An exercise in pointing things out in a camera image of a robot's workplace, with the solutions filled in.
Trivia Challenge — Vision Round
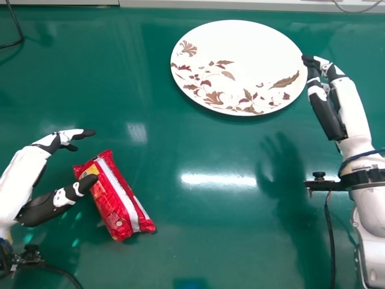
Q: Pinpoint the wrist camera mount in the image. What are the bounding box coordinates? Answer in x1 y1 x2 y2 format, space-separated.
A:
303 170 351 198
0 243 46 278

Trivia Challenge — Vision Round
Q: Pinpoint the grey looped cable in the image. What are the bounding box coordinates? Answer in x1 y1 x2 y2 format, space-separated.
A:
331 0 385 14

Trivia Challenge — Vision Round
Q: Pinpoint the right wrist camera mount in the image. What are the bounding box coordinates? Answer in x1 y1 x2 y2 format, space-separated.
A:
303 170 351 198

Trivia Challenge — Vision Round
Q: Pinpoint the red biscuit packet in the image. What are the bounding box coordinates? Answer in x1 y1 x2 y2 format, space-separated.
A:
73 149 157 243

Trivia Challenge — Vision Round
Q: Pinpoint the white plate brown leaf pattern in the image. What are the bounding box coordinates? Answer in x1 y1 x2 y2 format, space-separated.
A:
170 19 309 117

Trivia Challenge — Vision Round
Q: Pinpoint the black camera cable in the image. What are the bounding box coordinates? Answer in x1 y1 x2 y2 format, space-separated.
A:
44 263 84 289
324 191 337 289

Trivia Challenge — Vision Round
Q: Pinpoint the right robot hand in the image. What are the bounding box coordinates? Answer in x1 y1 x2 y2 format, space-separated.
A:
301 54 385 191

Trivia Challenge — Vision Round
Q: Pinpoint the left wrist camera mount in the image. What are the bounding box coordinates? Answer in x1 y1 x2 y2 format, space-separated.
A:
0 243 46 278

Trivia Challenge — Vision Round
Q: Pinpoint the black table cable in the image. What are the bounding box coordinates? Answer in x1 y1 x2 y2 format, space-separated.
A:
0 5 25 51

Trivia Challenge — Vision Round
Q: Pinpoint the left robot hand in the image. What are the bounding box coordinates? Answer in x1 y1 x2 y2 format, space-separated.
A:
0 128 99 239

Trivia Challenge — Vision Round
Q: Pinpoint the white socket strip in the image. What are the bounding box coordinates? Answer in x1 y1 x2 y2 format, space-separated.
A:
119 0 385 14

